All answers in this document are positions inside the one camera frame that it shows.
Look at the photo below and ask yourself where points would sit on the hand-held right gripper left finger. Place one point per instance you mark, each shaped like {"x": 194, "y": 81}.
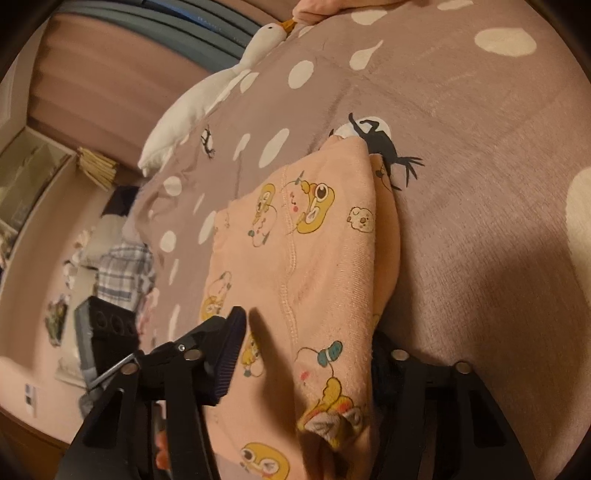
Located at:
{"x": 231, "y": 355}

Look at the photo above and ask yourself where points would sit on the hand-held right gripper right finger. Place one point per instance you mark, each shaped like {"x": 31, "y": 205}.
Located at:
{"x": 415, "y": 383}

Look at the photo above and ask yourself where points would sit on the peach cartoon-print long-sleeve shirt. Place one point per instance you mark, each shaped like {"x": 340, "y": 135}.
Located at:
{"x": 323, "y": 277}

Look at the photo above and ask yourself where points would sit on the plaid cloth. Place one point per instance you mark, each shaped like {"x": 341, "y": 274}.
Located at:
{"x": 124, "y": 277}

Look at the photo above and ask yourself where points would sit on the black cloth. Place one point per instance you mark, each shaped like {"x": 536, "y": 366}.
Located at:
{"x": 120, "y": 201}

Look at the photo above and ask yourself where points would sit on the stack of yellowed books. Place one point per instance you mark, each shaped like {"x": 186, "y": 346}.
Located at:
{"x": 97, "y": 168}

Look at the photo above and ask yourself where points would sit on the mauve polka-dot blanket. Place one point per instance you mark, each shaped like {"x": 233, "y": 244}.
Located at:
{"x": 461, "y": 184}

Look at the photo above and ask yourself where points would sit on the white goose plush toy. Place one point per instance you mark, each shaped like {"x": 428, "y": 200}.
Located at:
{"x": 184, "y": 115}

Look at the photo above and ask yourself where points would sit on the pink curtain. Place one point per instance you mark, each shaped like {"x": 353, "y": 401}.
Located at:
{"x": 115, "y": 92}

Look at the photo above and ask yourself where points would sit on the teal curtain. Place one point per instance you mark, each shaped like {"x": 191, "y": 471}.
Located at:
{"x": 194, "y": 23}

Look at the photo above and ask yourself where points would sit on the pink folded garment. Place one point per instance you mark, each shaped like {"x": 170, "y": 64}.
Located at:
{"x": 323, "y": 9}

